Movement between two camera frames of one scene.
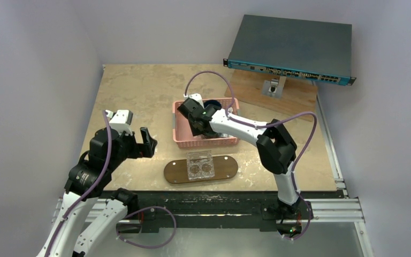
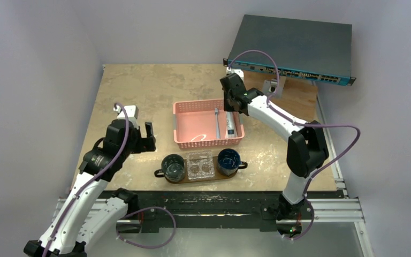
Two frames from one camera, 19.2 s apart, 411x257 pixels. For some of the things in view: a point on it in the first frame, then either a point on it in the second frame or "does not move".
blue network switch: x=315 y=50 does not move
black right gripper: x=198 y=128 → x=229 y=91
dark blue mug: x=214 y=103 → x=229 y=161
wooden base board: x=298 y=97 does not move
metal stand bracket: x=274 y=88 does not move
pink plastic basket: x=182 y=135 does not move
